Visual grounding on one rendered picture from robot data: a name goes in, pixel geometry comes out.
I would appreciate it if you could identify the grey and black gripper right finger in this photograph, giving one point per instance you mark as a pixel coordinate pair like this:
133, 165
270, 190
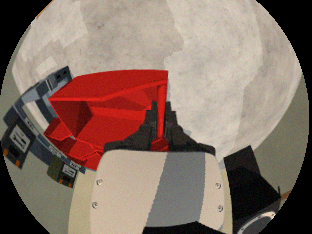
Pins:
180, 140

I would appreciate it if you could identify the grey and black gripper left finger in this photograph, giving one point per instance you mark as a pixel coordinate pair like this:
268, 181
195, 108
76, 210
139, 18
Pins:
141, 139

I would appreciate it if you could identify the dark green case with orange latches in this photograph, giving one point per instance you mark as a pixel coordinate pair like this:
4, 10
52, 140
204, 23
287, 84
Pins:
61, 172

